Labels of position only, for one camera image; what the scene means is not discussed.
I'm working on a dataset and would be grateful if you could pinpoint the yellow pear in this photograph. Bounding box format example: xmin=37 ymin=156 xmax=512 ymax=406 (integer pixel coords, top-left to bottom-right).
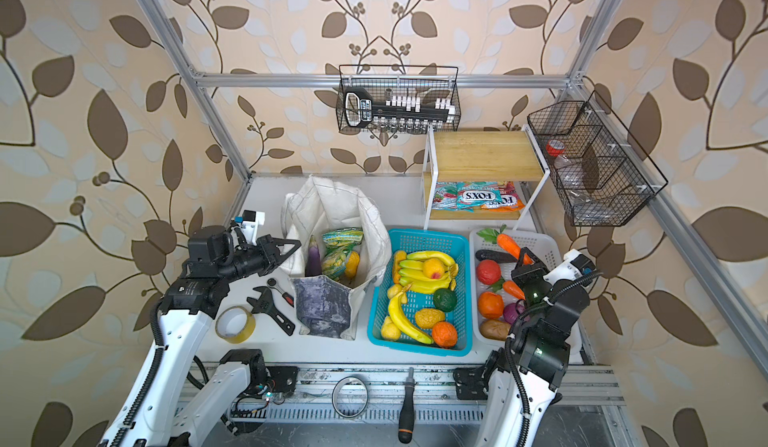
xmin=344 ymin=250 xmax=360 ymax=280

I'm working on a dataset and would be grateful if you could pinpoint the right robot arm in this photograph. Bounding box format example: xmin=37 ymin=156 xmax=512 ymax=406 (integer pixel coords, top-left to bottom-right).
xmin=476 ymin=248 xmax=601 ymax=446

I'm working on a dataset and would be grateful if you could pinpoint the Fox's candy bag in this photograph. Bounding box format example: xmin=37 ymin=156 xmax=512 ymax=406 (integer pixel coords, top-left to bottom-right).
xmin=432 ymin=181 xmax=525 ymax=212

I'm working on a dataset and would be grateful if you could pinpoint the orange carrot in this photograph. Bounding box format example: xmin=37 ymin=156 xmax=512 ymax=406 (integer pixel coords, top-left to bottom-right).
xmin=489 ymin=279 xmax=525 ymax=300
xmin=477 ymin=224 xmax=521 ymax=262

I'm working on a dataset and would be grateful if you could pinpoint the red tomato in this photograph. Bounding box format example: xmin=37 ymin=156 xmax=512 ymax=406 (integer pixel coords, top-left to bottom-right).
xmin=476 ymin=259 xmax=502 ymax=286

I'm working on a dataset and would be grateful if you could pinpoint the plastic bottle red cap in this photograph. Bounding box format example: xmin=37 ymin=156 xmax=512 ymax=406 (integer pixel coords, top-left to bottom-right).
xmin=545 ymin=139 xmax=584 ymax=191

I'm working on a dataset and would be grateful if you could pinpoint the brown potato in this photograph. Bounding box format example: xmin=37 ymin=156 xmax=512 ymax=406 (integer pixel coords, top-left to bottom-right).
xmin=479 ymin=319 xmax=511 ymax=341

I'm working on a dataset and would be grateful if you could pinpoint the dark green cucumber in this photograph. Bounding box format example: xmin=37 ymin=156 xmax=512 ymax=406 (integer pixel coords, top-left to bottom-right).
xmin=475 ymin=249 xmax=517 ymax=264

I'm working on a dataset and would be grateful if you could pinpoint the black socket tool set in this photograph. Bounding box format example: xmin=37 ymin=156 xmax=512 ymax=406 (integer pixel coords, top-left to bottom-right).
xmin=336 ymin=87 xmax=461 ymax=133

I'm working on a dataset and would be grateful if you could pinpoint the orange tangerine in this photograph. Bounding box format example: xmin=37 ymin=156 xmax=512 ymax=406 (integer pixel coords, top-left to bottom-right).
xmin=431 ymin=321 xmax=458 ymax=349

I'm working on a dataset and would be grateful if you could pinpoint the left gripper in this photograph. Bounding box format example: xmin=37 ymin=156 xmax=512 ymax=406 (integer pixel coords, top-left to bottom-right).
xmin=214 ymin=235 xmax=299 ymax=286

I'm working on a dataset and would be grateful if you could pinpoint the black clamp tool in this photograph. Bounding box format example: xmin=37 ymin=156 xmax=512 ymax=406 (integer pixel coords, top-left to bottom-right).
xmin=246 ymin=286 xmax=295 ymax=336

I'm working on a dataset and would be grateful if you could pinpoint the purple eggplant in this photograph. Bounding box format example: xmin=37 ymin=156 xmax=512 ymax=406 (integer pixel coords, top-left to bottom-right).
xmin=305 ymin=235 xmax=322 ymax=277

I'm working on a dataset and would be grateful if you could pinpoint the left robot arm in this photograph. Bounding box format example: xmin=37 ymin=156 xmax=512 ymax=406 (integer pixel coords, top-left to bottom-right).
xmin=97 ymin=222 xmax=301 ymax=446

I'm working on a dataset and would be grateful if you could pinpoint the orange fruit in white basket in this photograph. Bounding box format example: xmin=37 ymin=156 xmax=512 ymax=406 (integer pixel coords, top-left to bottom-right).
xmin=477 ymin=291 xmax=505 ymax=320

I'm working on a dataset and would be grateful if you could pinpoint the banana bunch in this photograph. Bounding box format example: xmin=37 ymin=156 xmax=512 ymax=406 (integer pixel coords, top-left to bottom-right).
xmin=392 ymin=250 xmax=459 ymax=295

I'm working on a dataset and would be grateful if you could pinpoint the black orange screwdriver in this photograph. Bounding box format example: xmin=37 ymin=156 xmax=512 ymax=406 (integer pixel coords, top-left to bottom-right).
xmin=398 ymin=367 xmax=415 ymax=445

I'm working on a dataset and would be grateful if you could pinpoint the teal plastic basket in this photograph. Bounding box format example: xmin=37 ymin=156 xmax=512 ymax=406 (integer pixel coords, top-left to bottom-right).
xmin=368 ymin=229 xmax=473 ymax=357

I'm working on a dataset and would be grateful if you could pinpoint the white plastic basket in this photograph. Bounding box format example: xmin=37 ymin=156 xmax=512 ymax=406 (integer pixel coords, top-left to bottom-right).
xmin=469 ymin=228 xmax=585 ymax=365

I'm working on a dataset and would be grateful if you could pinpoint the green snack bag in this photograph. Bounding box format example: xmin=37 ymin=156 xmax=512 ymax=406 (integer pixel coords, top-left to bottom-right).
xmin=322 ymin=227 xmax=364 ymax=250
xmin=322 ymin=246 xmax=353 ymax=280

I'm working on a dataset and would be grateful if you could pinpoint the white wooden two-tier shelf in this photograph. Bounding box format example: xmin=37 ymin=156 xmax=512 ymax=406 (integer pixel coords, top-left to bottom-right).
xmin=422 ymin=127 xmax=551 ymax=231

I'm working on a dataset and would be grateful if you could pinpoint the yellow lemon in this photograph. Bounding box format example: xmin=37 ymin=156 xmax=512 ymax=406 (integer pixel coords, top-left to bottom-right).
xmin=387 ymin=284 xmax=403 ymax=299

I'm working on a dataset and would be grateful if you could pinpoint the black cable ring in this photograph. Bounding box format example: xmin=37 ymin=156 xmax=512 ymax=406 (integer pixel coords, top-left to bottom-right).
xmin=331 ymin=374 xmax=371 ymax=420

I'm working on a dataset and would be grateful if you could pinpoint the yellow tape roll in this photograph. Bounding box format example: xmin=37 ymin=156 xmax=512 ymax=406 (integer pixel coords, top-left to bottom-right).
xmin=215 ymin=306 xmax=256 ymax=344

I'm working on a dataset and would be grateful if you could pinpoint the black wire basket right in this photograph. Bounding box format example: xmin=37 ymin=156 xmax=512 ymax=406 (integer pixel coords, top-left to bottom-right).
xmin=527 ymin=91 xmax=668 ymax=227

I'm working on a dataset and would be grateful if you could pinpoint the black wire basket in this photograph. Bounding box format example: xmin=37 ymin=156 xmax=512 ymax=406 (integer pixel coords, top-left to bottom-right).
xmin=335 ymin=63 xmax=461 ymax=135
xmin=527 ymin=91 xmax=668 ymax=227

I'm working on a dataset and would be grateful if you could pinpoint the purple onion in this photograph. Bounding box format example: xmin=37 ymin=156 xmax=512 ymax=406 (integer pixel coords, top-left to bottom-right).
xmin=503 ymin=299 xmax=527 ymax=325

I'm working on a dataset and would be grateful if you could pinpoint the single yellow banana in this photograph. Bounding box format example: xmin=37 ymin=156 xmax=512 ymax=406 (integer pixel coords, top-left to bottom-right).
xmin=388 ymin=292 xmax=434 ymax=345

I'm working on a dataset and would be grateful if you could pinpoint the cream canvas grocery bag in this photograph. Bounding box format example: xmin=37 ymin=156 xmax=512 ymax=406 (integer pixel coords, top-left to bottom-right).
xmin=281 ymin=177 xmax=392 ymax=341

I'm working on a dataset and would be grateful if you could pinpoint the black wire basket centre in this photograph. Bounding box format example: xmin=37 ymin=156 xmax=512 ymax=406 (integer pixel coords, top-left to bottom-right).
xmin=335 ymin=63 xmax=461 ymax=135

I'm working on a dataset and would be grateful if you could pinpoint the yellow peach fruit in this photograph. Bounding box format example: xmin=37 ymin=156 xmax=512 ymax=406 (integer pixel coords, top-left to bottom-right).
xmin=422 ymin=258 xmax=447 ymax=280

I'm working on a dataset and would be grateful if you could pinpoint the green avocado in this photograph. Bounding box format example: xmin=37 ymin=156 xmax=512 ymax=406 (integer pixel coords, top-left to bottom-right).
xmin=432 ymin=288 xmax=458 ymax=312

